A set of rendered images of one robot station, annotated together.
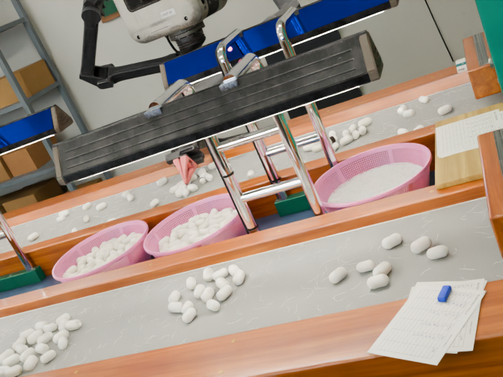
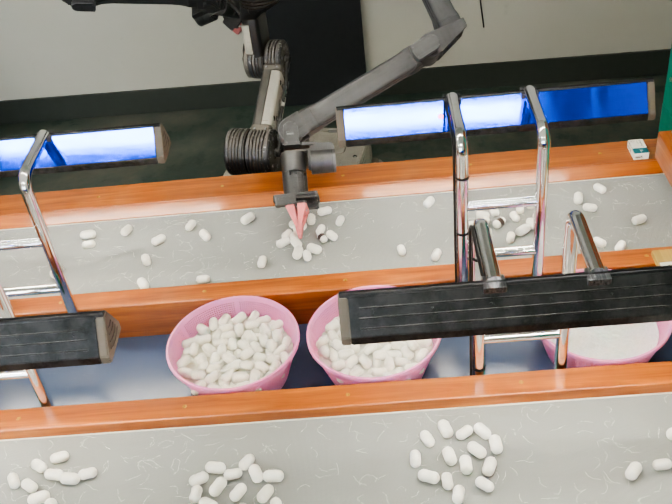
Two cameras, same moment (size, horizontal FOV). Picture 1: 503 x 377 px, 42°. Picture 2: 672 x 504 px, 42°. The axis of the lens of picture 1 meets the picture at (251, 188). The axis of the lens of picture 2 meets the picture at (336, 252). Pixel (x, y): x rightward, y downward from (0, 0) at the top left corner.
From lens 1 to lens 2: 0.97 m
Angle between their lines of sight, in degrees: 25
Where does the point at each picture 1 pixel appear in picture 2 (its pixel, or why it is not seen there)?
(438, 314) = not seen: outside the picture
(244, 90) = (616, 291)
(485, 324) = not seen: outside the picture
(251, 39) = (471, 111)
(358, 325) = not seen: outside the picture
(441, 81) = (614, 165)
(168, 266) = (378, 404)
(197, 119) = (552, 309)
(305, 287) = (593, 477)
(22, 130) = (101, 148)
